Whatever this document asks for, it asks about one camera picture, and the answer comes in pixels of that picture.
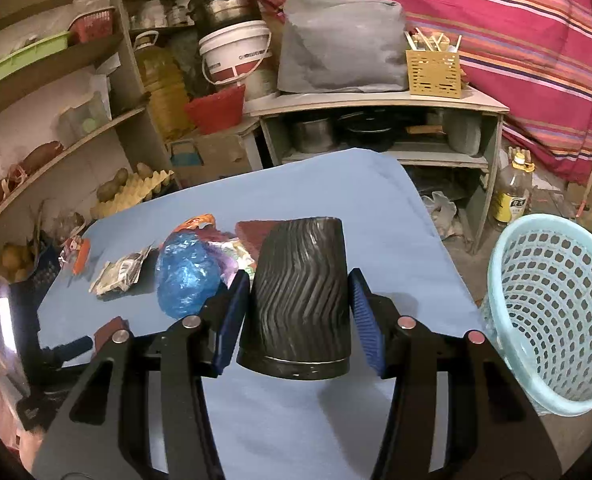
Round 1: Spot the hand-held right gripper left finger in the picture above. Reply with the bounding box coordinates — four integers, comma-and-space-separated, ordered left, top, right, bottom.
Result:
31, 270, 252, 480

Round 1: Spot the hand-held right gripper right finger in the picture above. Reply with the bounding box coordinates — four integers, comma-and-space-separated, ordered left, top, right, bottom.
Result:
348, 267, 562, 480

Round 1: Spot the blue plastic bag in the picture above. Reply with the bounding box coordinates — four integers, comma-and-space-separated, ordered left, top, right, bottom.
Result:
156, 232, 224, 320

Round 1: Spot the pink snack packet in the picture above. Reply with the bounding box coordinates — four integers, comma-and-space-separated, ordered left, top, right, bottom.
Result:
203, 227, 257, 286

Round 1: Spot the black ribbed cup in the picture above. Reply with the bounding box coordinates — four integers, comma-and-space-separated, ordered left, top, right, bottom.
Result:
236, 215, 352, 381

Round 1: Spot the light blue plastic basket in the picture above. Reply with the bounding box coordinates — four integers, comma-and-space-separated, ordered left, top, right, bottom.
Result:
481, 214, 592, 416

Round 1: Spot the small red wrapper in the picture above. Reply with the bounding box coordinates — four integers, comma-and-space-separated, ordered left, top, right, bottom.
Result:
58, 237, 92, 276

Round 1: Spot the orange snack packet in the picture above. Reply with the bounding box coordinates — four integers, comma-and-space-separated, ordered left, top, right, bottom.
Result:
171, 214, 218, 235

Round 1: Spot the silver crumpled wrapper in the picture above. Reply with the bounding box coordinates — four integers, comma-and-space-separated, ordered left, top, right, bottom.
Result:
88, 247, 152, 296

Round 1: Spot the clear plastic bag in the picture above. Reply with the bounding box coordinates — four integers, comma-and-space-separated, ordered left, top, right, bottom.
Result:
38, 200, 87, 241

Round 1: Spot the white plastic bag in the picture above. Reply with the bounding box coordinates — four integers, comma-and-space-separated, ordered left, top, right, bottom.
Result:
421, 192, 464, 238

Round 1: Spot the blue tablecloth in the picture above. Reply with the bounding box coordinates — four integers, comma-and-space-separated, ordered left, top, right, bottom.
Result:
36, 147, 487, 480

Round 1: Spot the yellow egg tray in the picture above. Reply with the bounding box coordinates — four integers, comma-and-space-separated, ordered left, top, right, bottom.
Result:
90, 167, 174, 220

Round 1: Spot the cardboard box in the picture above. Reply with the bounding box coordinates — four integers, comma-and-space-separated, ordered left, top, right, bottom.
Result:
168, 130, 254, 186

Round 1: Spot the brown sweet potato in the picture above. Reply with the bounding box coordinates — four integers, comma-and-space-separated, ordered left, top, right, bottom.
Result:
21, 141, 64, 173

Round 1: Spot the clear oil bottle yellow cap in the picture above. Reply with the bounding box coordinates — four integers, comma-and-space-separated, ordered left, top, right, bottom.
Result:
492, 152, 534, 226

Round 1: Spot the black pan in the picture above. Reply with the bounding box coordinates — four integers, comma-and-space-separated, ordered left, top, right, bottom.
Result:
337, 112, 402, 151

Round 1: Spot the small steel pot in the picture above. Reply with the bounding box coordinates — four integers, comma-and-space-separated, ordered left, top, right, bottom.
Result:
290, 116, 337, 155

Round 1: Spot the red plastic basket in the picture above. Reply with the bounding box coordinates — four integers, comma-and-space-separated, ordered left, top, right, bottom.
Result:
183, 84, 247, 136

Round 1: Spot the grey plastic container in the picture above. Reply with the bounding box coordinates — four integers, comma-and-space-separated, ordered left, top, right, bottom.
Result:
446, 110, 483, 156

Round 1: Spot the grey wooden cabinet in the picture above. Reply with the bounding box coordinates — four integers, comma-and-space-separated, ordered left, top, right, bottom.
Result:
243, 87, 511, 253

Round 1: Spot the yellow oil jug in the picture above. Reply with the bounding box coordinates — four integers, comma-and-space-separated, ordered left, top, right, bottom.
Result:
135, 31, 192, 141

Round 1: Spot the yellow perforated utensil holder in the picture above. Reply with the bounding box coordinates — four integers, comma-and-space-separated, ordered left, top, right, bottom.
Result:
406, 50, 462, 97

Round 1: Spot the green plastic tray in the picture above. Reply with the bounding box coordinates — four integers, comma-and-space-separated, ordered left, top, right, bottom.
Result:
0, 30, 72, 95

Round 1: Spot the white bucket red label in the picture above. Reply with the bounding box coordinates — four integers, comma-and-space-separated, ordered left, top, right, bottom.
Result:
198, 21, 273, 86

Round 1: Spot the grey cushion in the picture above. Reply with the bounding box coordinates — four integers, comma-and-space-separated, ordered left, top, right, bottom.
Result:
277, 0, 411, 93

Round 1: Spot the bundle of chopsticks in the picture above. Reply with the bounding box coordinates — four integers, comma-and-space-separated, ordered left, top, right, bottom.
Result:
405, 27, 463, 53

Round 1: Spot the small red mesh basket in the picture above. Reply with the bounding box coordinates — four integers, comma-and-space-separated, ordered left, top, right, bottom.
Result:
68, 7, 116, 45

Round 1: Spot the red striped blanket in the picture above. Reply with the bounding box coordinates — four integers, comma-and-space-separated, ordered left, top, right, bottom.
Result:
241, 0, 592, 186

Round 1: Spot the large steel pot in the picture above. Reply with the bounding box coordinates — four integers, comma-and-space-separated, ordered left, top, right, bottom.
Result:
191, 0, 262, 31

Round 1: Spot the wooden wall shelf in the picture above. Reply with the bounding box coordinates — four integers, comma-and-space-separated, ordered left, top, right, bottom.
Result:
0, 0, 177, 251

